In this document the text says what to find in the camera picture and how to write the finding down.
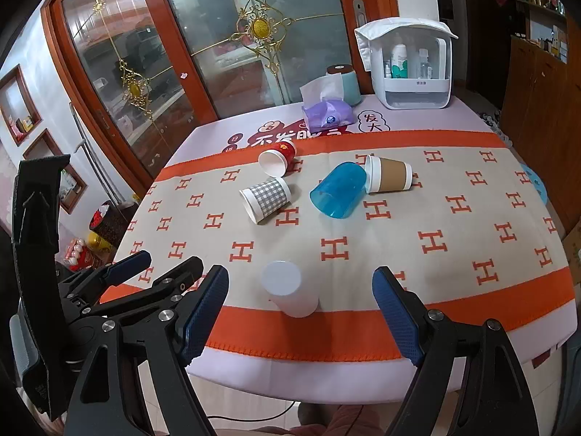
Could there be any brown wooden cabinet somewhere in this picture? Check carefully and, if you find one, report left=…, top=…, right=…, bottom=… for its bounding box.
left=499, top=0, right=581, bottom=237

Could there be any orange and beige patterned blanket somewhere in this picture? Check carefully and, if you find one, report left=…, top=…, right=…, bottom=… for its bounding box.
left=100, top=129, right=579, bottom=364

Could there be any teal canister with brown lid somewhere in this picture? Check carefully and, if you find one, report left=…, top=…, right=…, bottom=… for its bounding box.
left=326, top=64, right=362, bottom=105

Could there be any yellow container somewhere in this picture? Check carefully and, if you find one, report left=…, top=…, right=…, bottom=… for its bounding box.
left=86, top=231, right=114, bottom=254

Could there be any grey checked paper cup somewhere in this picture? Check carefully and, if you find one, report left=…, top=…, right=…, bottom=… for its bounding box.
left=239, top=177, right=293, bottom=225

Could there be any red box of white balls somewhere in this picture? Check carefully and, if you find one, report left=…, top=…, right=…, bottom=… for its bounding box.
left=66, top=238, right=103, bottom=272

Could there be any blue transparent plastic cup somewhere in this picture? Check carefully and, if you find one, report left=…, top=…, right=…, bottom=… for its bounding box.
left=309, top=161, right=367, bottom=220

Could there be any wooden framed glass door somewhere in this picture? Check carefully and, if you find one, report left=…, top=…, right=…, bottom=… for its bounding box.
left=42, top=0, right=219, bottom=191
left=157, top=0, right=400, bottom=121

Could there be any cardboard box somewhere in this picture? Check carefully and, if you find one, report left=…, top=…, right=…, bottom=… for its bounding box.
left=560, top=220, right=581, bottom=282

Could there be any wooden framed wall niche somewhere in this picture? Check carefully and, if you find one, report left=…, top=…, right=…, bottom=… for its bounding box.
left=23, top=128, right=87, bottom=215
left=0, top=64, right=42, bottom=147

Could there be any orange patterned tablecloth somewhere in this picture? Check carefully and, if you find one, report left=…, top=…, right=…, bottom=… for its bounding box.
left=157, top=93, right=575, bottom=405

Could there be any red paper cup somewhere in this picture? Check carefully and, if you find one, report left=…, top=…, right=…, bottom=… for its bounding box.
left=258, top=140, right=298, bottom=178

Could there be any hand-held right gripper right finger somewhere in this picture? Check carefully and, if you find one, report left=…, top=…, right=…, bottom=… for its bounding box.
left=371, top=267, right=543, bottom=436

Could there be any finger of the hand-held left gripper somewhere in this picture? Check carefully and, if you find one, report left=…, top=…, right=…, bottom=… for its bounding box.
left=97, top=255, right=205, bottom=322
left=59, top=250, right=153, bottom=299

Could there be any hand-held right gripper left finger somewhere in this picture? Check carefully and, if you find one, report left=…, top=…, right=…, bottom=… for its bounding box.
left=64, top=264, right=230, bottom=436

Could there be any white bottle with teal label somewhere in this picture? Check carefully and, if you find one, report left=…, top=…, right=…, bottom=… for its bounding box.
left=390, top=43, right=409, bottom=79

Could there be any white plastic cup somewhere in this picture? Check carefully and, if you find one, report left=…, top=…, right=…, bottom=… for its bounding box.
left=261, top=260, right=321, bottom=319

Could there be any person's leg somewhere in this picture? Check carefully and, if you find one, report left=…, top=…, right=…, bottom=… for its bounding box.
left=254, top=402, right=386, bottom=436

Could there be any red patterned bin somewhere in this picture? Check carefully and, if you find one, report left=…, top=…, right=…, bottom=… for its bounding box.
left=88, top=200, right=125, bottom=246

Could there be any brown sleeved paper cup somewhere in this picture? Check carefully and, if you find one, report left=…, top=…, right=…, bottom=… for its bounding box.
left=363, top=154, right=414, bottom=194

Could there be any white cosmetic storage box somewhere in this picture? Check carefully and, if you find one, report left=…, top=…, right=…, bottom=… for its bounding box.
left=354, top=19, right=459, bottom=110

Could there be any white refrigerator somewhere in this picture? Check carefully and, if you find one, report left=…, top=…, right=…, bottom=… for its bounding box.
left=68, top=100, right=137, bottom=210

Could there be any purple tissue pack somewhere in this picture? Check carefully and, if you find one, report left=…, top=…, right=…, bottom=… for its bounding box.
left=300, top=74, right=355, bottom=132

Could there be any blue plastic stool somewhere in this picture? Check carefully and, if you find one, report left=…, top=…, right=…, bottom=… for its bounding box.
left=520, top=162, right=550, bottom=205

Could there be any black cable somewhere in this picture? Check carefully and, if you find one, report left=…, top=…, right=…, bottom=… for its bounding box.
left=209, top=400, right=296, bottom=424

